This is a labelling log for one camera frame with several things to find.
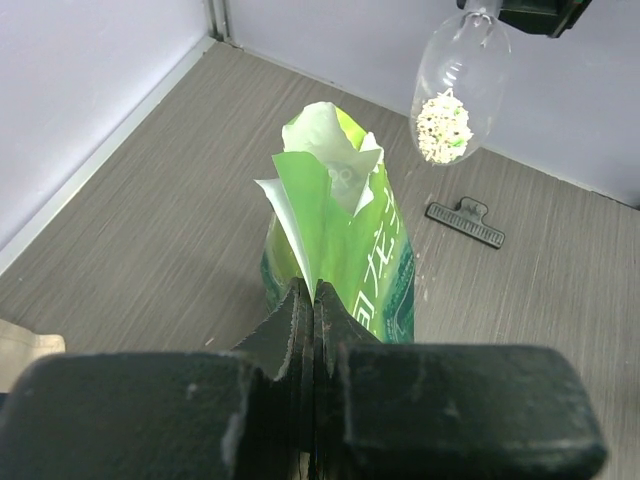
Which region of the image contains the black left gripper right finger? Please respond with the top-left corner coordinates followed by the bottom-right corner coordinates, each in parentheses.
top-left (312, 282), bottom-right (608, 479)

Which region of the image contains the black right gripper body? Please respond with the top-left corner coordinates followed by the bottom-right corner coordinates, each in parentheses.
top-left (499, 0), bottom-right (591, 38)

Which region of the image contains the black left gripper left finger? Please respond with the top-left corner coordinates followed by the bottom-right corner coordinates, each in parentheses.
top-left (1, 279), bottom-right (314, 479)

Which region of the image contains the clear plastic scoop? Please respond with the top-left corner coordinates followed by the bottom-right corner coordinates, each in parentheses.
top-left (409, 1), bottom-right (511, 165)

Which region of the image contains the green litter bag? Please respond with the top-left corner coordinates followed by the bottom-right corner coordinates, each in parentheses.
top-left (257, 102), bottom-right (415, 343)

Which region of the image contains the black bag clip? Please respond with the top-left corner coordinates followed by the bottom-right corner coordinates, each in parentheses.
top-left (425, 196), bottom-right (505, 250)

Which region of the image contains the cat litter pile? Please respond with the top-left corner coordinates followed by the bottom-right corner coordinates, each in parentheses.
top-left (416, 89), bottom-right (474, 164)

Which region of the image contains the beige canvas tote bag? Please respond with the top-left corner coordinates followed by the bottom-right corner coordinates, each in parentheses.
top-left (0, 319), bottom-right (66, 393)

